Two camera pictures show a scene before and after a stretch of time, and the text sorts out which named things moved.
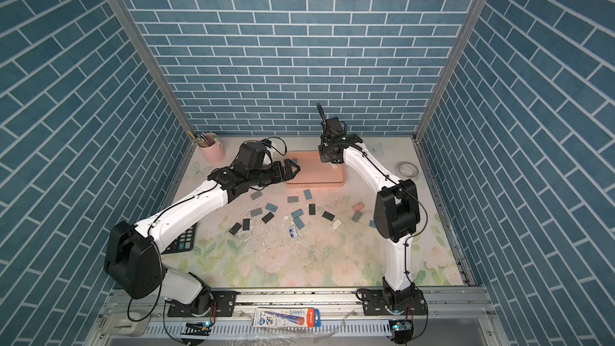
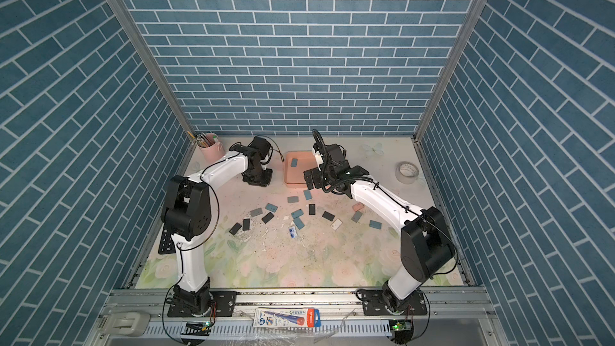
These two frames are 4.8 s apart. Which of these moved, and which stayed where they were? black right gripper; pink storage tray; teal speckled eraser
Moved: black right gripper
Stayed: teal speckled eraser; pink storage tray
